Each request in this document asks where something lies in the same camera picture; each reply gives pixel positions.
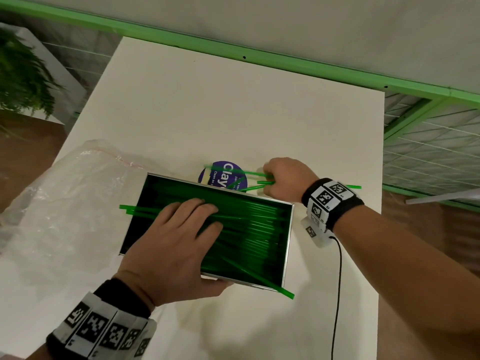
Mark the person's left hand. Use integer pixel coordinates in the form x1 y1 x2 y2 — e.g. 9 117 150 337
112 198 235 309

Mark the person's right hand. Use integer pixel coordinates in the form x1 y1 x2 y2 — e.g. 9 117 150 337
262 157 320 203

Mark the pile of green straws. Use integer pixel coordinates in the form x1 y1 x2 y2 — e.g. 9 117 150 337
119 175 295 300

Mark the rectangular metal tray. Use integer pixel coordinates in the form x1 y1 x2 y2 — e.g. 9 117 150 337
119 172 295 294

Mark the person's right forearm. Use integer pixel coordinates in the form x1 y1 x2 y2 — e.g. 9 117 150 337
333 204 480 336

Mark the round purple sticker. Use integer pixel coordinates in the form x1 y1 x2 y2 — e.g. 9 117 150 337
197 160 248 192

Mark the black marker-tag right wristband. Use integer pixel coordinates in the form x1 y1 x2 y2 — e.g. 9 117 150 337
301 178 365 234

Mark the black marker-tag wristband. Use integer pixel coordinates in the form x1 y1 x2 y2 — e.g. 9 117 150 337
301 178 365 234
46 278 158 360

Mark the clear plastic zip bag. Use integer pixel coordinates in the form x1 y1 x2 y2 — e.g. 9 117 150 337
0 139 179 283

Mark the black marker-tag left wristband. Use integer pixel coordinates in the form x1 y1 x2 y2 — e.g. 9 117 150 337
46 278 158 360

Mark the white planter box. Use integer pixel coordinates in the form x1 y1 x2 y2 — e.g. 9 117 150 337
0 22 89 126

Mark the white rod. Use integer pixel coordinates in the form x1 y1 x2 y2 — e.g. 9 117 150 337
405 187 480 205

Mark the green leafy plant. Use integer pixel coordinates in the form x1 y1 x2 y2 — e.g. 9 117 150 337
0 28 64 121

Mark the white wrist camera unit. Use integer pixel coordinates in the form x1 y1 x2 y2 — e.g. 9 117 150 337
300 216 331 249

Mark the black cable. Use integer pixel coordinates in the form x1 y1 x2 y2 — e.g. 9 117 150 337
328 236 343 360

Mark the green frame rail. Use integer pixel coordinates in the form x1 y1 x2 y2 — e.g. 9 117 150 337
0 0 480 106

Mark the green-framed wire mesh panel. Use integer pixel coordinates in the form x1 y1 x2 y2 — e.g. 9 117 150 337
382 91 480 213

